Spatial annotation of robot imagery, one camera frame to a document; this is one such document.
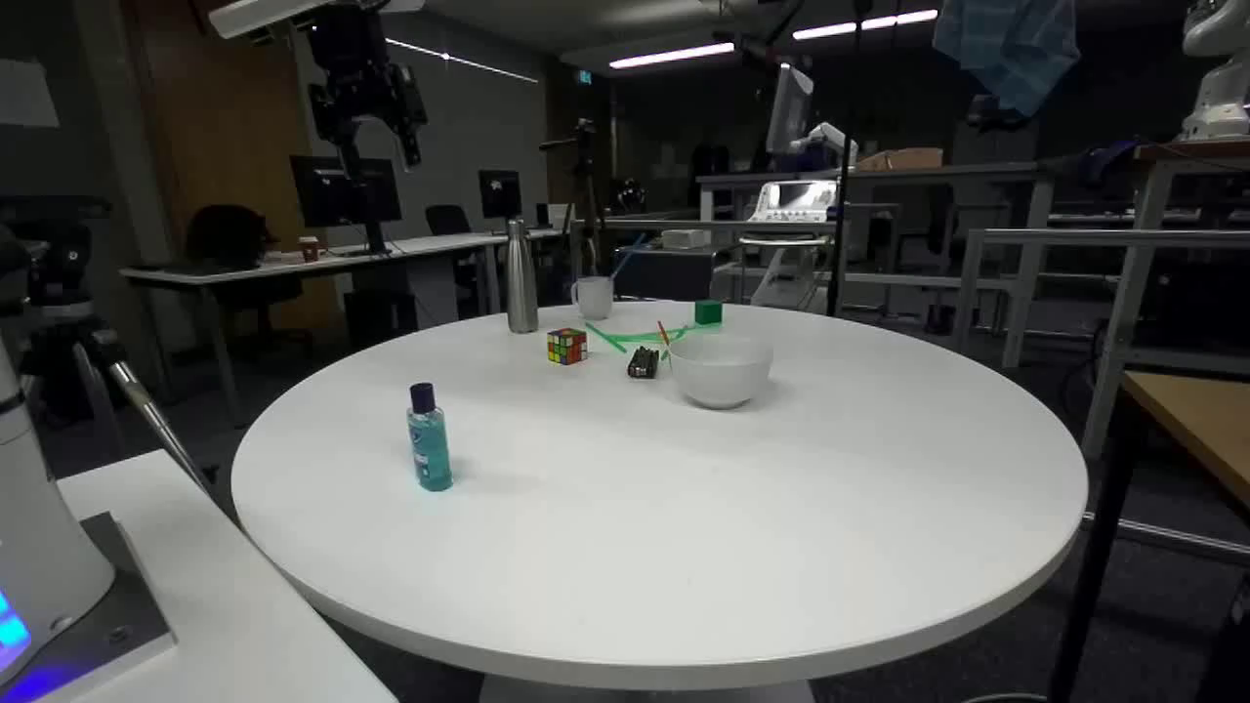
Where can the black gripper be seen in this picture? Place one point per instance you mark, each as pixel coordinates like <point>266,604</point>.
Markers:
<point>351,78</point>

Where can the multicoloured Rubik's cube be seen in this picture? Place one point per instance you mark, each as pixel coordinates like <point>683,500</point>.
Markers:
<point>566,345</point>

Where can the long white office desk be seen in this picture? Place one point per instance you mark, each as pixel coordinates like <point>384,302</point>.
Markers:
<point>326,260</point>

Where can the small black computer monitor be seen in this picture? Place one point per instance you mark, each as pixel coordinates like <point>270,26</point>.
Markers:
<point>498,194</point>

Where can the black office chair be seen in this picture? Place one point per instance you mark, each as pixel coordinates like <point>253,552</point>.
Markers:
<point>226,235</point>

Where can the stainless steel water bottle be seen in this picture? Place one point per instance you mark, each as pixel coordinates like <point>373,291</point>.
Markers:
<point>522,278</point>

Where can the long ceiling light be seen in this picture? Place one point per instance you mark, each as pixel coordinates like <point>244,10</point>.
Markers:
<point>863,26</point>
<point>670,54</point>

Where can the white mug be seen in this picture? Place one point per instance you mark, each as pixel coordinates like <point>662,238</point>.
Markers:
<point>595,299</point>

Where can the green plastic straw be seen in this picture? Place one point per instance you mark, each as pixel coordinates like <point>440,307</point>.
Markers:
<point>625,340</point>

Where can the teal bottle with dark cap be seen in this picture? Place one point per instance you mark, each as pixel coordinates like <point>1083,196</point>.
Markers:
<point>429,449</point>

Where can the grey metal rod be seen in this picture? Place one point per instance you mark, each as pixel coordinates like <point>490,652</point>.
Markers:
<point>148,415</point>

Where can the small black object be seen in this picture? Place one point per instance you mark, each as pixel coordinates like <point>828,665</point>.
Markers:
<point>640,366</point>

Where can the small green block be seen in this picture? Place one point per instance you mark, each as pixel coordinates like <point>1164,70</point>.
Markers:
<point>709,315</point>

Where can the white bowl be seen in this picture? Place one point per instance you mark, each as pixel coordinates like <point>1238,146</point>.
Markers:
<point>718,371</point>

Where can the blue hanging cloth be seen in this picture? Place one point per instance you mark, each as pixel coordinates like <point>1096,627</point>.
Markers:
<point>1007,52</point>

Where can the white humanoid robot figure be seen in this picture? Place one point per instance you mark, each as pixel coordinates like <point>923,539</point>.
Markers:
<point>1220,78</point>

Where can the wooden top table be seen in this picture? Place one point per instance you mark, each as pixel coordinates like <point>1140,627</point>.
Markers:
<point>1203,415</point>

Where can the black camera tripod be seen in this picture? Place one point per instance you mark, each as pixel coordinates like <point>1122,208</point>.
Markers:
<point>582,196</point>

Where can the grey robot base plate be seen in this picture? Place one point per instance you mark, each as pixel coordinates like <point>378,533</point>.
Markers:
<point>122,610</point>

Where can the white metal shelf frame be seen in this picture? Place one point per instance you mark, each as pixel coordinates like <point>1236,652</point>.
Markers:
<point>1041,238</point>

